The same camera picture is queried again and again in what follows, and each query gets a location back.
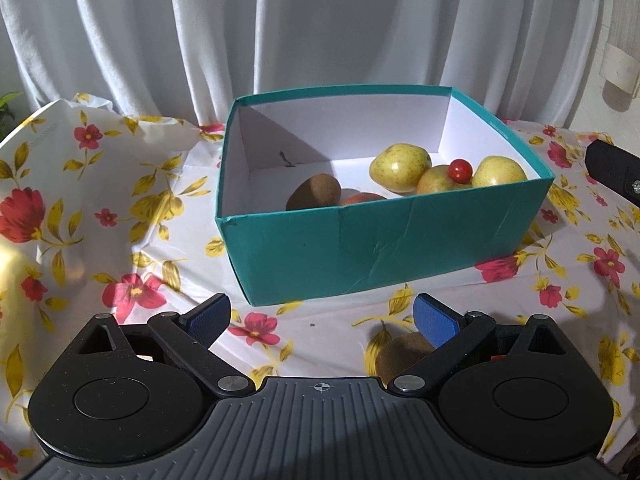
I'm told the yellow-red apple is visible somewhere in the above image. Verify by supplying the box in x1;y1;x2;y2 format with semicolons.
416;165;471;194

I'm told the red apple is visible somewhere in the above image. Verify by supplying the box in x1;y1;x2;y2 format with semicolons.
341;192;385;206

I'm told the large brown kiwi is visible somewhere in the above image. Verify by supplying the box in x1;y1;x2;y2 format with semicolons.
285;174;342;210

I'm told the small brown kiwi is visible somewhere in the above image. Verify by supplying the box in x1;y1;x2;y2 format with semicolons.
375;332;435;386

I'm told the floral plastic tablecloth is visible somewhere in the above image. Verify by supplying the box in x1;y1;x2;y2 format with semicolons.
1;94;639;479

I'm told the teal cardboard box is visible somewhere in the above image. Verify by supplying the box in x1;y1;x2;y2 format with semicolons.
216;84;554;306

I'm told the green potted plant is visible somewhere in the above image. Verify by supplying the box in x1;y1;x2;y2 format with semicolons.
0;91;22;140

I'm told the white curtain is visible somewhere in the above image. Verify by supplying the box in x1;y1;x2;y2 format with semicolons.
1;0;601;125

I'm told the clear wall tube holder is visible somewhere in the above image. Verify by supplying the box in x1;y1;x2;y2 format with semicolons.
598;4;640;97

